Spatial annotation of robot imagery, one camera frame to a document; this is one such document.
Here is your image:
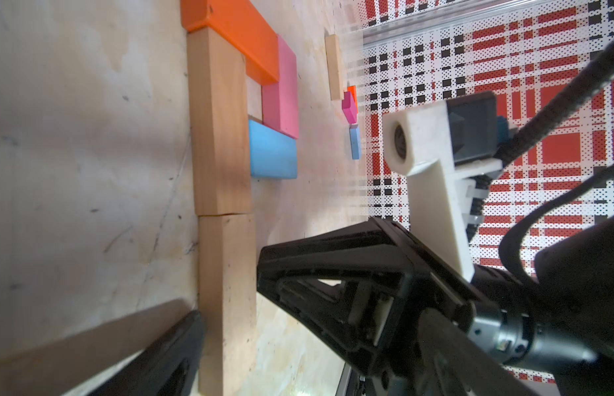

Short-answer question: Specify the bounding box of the red-orange building block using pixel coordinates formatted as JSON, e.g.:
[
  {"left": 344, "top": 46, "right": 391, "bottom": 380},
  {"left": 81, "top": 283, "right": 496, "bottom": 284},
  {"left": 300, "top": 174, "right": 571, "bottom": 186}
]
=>
[{"left": 348, "top": 86, "right": 358, "bottom": 103}]

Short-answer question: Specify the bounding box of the light blue block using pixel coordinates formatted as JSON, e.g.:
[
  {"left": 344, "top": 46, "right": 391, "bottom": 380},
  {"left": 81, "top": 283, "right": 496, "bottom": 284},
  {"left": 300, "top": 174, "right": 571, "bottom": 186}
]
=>
[
  {"left": 349, "top": 125, "right": 361, "bottom": 160},
  {"left": 249, "top": 120, "right": 298, "bottom": 179}
]

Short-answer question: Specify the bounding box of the orange building block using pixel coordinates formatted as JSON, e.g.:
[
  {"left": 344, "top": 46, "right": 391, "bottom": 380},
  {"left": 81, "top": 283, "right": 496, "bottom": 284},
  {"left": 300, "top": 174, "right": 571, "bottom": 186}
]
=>
[{"left": 180, "top": 0, "right": 280, "bottom": 86}]

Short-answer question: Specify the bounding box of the wooden block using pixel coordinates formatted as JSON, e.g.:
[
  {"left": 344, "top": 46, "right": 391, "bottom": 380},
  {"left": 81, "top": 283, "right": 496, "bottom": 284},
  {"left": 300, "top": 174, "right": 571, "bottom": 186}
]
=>
[
  {"left": 324, "top": 34, "right": 346, "bottom": 101},
  {"left": 187, "top": 28, "right": 251, "bottom": 216},
  {"left": 198, "top": 214, "right": 257, "bottom": 395}
]

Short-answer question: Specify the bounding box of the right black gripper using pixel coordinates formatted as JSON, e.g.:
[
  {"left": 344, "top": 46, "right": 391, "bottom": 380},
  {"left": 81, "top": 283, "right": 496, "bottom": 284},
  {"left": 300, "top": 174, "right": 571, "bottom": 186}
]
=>
[{"left": 257, "top": 218, "right": 483, "bottom": 395}]

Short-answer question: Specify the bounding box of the pink building block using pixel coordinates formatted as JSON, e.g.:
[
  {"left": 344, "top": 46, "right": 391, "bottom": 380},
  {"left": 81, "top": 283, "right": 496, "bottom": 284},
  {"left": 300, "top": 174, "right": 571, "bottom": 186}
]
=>
[{"left": 262, "top": 35, "right": 300, "bottom": 140}]

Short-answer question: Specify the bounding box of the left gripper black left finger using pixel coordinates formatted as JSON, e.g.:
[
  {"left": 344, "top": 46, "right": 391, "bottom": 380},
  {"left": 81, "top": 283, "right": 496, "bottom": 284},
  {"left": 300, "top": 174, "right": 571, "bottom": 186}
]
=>
[{"left": 91, "top": 310, "right": 206, "bottom": 395}]

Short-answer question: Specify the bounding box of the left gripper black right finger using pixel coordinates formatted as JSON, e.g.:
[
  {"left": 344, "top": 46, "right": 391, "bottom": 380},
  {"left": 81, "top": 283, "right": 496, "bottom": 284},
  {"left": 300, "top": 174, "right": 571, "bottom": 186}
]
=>
[{"left": 417, "top": 309, "right": 534, "bottom": 395}]

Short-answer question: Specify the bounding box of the light blue front block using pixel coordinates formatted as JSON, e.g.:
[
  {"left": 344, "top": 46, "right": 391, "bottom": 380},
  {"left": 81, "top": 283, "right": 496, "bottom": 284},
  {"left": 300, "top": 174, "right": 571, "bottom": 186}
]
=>
[{"left": 249, "top": 120, "right": 298, "bottom": 179}]

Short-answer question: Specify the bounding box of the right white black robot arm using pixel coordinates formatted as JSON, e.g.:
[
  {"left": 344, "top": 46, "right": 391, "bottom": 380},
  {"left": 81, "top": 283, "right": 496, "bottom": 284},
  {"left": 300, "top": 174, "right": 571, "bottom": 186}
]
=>
[{"left": 257, "top": 39, "right": 614, "bottom": 395}]

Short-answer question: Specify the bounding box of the light blue back block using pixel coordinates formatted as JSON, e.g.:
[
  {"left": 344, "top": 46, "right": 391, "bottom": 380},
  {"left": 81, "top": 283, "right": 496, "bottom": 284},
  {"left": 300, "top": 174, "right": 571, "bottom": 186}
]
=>
[{"left": 349, "top": 125, "right": 361, "bottom": 160}]

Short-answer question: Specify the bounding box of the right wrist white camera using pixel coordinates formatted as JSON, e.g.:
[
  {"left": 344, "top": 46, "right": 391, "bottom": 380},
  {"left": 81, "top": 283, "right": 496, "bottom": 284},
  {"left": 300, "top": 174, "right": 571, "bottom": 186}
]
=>
[{"left": 382, "top": 92, "right": 503, "bottom": 281}]

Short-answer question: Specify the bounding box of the magenta building block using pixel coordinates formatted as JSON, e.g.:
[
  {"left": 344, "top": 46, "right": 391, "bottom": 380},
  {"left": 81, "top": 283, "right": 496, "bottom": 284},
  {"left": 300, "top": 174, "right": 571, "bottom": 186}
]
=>
[{"left": 342, "top": 91, "right": 358, "bottom": 125}]

